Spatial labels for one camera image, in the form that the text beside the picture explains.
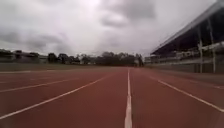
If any row of trees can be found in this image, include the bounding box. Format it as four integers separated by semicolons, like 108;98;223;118
0;48;145;67

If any red running track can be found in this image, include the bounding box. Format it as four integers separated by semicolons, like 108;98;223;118
0;66;224;128

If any grass field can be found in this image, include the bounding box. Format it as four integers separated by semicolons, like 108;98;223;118
0;63;101;73

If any roofed grandstand building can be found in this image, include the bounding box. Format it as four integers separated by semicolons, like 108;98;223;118
143;0;224;74

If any low building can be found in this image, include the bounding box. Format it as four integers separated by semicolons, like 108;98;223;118
9;50;49;64

